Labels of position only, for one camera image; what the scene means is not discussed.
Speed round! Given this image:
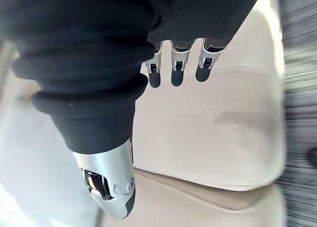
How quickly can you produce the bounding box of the right robot hand black cloth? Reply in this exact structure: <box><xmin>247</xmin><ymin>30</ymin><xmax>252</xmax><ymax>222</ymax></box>
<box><xmin>0</xmin><ymin>0</ymin><xmax>264</xmax><ymax>227</ymax></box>

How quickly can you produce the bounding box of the white cushion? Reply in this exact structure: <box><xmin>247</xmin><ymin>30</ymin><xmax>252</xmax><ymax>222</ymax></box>
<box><xmin>0</xmin><ymin>36</ymin><xmax>106</xmax><ymax>227</ymax></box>

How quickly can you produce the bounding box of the beige sofa seat cushion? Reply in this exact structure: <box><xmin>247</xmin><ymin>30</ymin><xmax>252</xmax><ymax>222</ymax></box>
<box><xmin>133</xmin><ymin>0</ymin><xmax>287</xmax><ymax>191</ymax></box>
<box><xmin>95</xmin><ymin>168</ymin><xmax>285</xmax><ymax>227</ymax></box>

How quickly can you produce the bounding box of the grey striped rug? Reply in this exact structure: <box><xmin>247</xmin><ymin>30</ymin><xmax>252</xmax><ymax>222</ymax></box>
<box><xmin>273</xmin><ymin>0</ymin><xmax>317</xmax><ymax>227</ymax></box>

